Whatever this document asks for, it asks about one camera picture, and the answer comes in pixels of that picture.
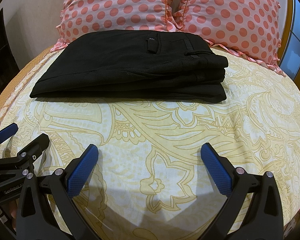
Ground black pants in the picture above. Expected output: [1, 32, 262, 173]
[30, 30, 228, 103]

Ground person's left hand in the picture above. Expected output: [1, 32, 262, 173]
[7, 200, 18, 231]

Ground yellow patterned bedsheet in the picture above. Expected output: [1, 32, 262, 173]
[0, 48, 300, 239]

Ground left pink polka-dot pillow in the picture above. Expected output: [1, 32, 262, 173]
[51, 0, 176, 51]

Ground pink polka-dot pillow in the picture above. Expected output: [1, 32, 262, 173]
[51, 0, 176, 51]
[173, 0, 284, 75]

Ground right pink polka-dot pillow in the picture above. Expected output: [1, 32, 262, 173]
[173, 0, 284, 75]

